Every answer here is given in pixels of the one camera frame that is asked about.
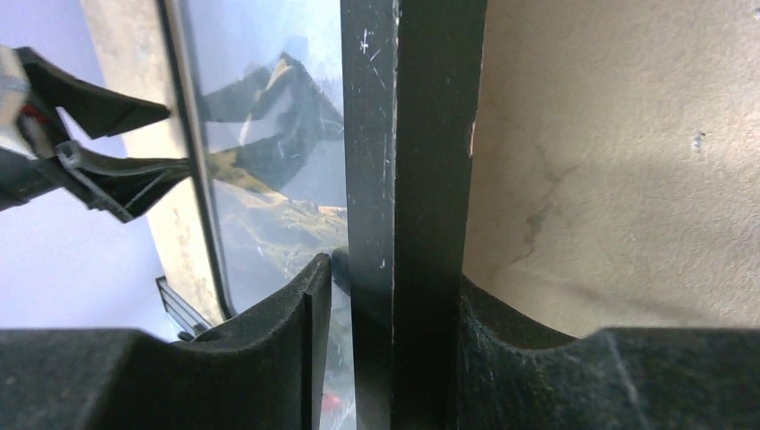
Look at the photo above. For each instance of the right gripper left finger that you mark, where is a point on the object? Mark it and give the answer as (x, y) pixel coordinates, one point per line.
(263, 369)

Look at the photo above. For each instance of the glossy photo print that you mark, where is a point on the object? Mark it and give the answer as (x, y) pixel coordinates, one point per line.
(265, 92)

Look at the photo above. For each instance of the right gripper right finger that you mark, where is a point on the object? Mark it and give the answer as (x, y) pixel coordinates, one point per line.
(516, 373)

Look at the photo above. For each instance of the aluminium rail frame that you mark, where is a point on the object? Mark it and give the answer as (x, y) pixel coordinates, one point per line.
(190, 323)

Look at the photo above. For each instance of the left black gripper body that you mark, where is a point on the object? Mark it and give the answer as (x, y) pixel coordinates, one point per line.
(30, 167)

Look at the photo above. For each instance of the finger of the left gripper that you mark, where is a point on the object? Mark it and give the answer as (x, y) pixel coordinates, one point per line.
(124, 187)
(98, 111)

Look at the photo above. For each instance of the black wooden picture frame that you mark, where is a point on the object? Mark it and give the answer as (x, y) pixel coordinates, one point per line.
(411, 72)

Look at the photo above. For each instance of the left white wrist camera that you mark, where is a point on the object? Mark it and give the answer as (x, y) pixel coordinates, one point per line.
(15, 107)

